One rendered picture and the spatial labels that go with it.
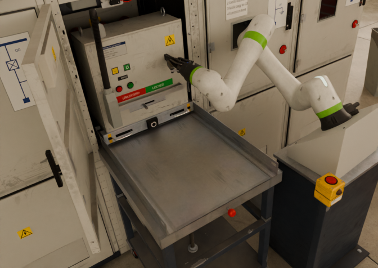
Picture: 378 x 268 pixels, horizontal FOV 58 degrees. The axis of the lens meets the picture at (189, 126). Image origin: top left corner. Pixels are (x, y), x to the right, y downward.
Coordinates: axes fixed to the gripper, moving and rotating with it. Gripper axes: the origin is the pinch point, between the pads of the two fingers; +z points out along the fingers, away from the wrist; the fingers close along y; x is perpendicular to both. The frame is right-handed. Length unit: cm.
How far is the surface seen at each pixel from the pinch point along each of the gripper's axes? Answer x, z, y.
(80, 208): -15, -54, -66
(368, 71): -104, 42, 258
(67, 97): 1, -9, -53
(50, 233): -76, 3, -81
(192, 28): 10.1, 4.0, 17.5
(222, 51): -6.5, 1.9, 34.4
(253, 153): -36, -49, 13
